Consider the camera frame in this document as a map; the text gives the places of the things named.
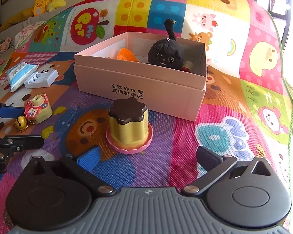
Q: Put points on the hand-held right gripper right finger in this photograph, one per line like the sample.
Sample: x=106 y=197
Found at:
x=207 y=156

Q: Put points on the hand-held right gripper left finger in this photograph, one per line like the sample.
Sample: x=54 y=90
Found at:
x=89 y=159

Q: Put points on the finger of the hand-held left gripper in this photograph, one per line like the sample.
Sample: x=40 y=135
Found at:
x=26 y=141
x=11 y=111

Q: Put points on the blue white tissue packet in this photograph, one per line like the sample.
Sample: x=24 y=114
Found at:
x=18 y=74

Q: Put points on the white battery charger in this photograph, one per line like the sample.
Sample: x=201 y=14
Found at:
x=42 y=78

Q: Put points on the yellow pudding toy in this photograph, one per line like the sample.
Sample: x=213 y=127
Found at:
x=127 y=129

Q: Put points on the pink cardboard box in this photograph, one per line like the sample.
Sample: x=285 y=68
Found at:
x=136 y=87

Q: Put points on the black cat plush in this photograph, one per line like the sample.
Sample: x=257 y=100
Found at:
x=163 y=51

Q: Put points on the colourful cartoon play mat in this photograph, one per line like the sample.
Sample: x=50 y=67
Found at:
x=185 y=131

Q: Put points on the pink cloth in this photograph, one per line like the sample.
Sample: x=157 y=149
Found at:
x=3 y=44

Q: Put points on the pile of light clothes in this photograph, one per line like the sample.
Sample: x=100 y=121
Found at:
x=26 y=34

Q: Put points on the yellow pillow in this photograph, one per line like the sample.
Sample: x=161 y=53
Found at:
x=17 y=19

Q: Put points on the orange toy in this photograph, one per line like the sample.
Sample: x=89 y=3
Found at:
x=125 y=54

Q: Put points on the yellow duck plush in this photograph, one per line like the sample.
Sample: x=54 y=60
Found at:
x=42 y=3

